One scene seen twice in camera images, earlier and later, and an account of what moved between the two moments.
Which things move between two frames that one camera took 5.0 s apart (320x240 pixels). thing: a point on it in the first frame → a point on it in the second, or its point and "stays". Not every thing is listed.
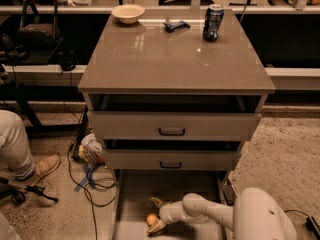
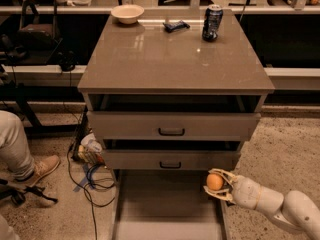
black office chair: (37, 35) stays
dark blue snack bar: (175, 25) stays
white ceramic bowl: (128, 13) stays
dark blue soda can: (213, 22) stays
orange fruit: (151, 220) → (214, 182)
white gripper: (165, 214) → (246, 192)
